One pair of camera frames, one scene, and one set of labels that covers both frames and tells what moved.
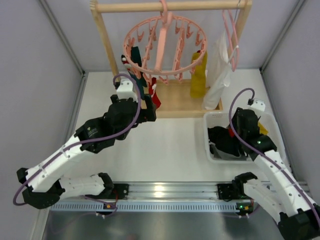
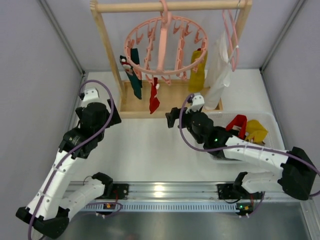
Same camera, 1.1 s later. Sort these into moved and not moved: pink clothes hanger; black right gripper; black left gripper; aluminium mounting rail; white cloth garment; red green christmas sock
Moved: black left gripper; black right gripper
Not moved: red green christmas sock; pink clothes hanger; white cloth garment; aluminium mounting rail
